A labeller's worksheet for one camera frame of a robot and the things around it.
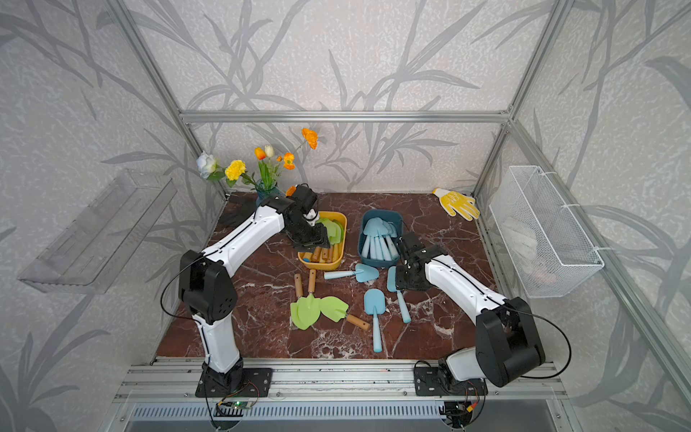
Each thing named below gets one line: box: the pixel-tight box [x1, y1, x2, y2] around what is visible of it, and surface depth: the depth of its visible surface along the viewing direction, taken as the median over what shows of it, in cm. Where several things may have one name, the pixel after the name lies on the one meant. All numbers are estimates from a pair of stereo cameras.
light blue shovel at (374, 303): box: [363, 288, 386, 354], surface depth 89 cm
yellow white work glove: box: [431, 188, 481, 222], surface depth 120 cm
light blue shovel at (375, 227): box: [363, 216, 386, 261], surface depth 104 cm
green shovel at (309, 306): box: [297, 269, 322, 331], surface depth 89 cm
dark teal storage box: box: [358, 209, 404, 269], surface depth 102 cm
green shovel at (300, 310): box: [289, 273, 310, 331], surface depth 88 cm
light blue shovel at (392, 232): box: [384, 220, 400, 261], surface depth 101 cm
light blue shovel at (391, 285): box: [386, 266, 412, 324], surface depth 90 cm
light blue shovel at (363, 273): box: [323, 263, 380, 283], surface depth 97 cm
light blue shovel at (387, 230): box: [377, 220, 394, 261], surface depth 101 cm
